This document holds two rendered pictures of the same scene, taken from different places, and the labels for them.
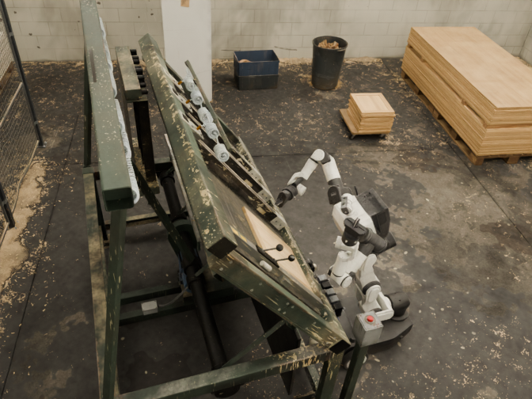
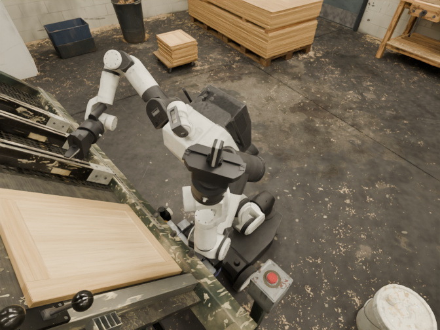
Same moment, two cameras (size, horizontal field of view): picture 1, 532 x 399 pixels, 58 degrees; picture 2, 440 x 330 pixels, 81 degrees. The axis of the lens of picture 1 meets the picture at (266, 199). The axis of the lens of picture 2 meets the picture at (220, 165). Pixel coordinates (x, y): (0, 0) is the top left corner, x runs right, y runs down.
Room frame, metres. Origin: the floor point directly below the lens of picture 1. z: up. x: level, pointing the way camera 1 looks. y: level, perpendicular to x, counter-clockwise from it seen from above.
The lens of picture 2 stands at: (1.52, -0.34, 1.95)
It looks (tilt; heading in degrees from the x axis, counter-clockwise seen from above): 47 degrees down; 338
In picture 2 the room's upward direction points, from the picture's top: straight up
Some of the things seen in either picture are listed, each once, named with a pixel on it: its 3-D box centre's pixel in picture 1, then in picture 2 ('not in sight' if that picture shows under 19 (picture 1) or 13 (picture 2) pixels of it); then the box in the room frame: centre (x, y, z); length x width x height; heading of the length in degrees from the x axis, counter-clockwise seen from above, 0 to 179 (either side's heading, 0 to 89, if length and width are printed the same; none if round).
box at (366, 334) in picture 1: (366, 328); (268, 286); (1.77, -0.66, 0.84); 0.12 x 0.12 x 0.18; 21
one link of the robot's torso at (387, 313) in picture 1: (375, 307); (246, 217); (2.39, -0.90, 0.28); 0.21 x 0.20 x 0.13; 111
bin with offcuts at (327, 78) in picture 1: (327, 63); (131, 19); (6.77, -0.74, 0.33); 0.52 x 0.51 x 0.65; 12
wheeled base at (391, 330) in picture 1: (370, 315); (242, 225); (2.38, -0.87, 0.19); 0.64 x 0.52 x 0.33; 111
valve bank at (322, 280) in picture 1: (323, 292); (190, 241); (2.16, -0.44, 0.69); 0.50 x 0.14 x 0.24; 21
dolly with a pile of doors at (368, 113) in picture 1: (365, 115); (174, 50); (5.55, -1.19, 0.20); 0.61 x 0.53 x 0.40; 12
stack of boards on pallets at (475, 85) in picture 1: (473, 88); (245, 12); (6.17, -2.70, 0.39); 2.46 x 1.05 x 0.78; 12
